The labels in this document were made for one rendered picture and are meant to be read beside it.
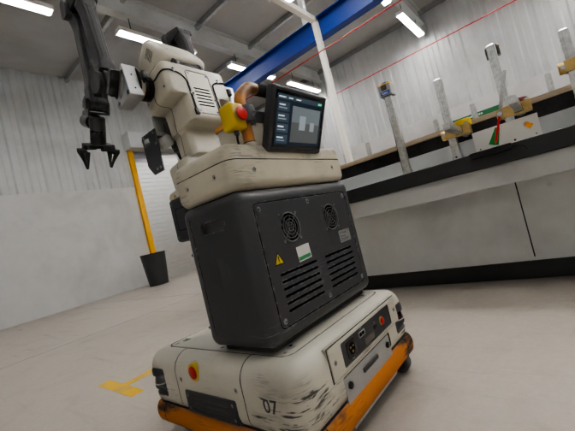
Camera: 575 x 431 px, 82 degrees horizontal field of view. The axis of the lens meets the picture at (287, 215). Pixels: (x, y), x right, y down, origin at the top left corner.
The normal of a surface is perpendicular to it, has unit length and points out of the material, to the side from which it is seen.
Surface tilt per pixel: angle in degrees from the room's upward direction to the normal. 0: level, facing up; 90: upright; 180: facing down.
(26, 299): 90
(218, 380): 90
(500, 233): 90
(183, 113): 90
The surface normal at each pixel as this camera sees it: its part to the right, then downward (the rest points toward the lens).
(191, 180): -0.62, 0.13
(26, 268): 0.74, -0.20
